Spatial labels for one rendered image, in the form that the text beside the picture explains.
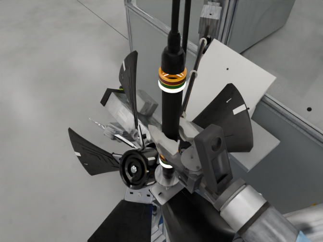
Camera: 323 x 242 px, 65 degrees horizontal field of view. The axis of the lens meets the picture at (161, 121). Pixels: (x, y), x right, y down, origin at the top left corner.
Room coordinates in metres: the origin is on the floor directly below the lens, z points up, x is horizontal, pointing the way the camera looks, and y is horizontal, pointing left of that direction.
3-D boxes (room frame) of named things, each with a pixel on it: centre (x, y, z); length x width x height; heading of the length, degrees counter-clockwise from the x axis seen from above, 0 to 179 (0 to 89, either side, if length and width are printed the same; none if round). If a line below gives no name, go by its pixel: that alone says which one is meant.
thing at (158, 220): (0.33, 0.00, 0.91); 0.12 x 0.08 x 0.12; 129
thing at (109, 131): (0.57, 0.20, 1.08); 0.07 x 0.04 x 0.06; 50
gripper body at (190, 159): (0.22, -0.09, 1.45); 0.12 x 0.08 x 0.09; 39
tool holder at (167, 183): (0.31, -0.02, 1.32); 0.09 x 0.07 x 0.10; 164
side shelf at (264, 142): (0.74, -0.37, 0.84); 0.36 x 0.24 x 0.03; 39
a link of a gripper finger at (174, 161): (0.24, -0.03, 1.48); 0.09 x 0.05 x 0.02; 50
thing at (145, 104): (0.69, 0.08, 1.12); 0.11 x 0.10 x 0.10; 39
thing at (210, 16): (0.90, -0.19, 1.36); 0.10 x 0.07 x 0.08; 164
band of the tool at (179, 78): (0.30, -0.02, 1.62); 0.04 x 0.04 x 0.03
